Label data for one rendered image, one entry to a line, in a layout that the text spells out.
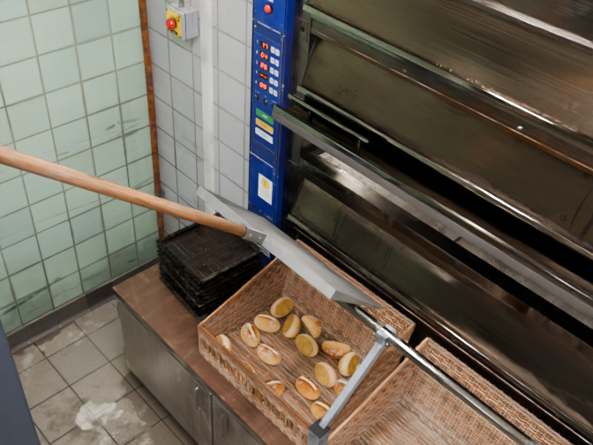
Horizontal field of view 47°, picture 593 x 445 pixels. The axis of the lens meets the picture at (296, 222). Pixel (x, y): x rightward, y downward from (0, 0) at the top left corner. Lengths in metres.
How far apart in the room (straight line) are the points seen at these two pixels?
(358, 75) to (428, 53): 0.30
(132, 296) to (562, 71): 1.74
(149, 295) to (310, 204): 0.73
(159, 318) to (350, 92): 1.12
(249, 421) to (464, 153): 1.10
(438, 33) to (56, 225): 1.90
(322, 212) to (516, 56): 0.96
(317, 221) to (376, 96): 0.58
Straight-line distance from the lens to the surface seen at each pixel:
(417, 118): 1.92
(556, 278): 1.69
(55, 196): 3.00
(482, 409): 1.71
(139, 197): 1.46
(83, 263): 3.29
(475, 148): 1.84
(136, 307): 2.64
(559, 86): 1.66
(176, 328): 2.55
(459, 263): 2.04
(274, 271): 2.49
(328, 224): 2.36
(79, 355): 3.29
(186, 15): 2.52
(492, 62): 1.73
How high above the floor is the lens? 2.50
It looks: 40 degrees down
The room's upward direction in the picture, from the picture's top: 5 degrees clockwise
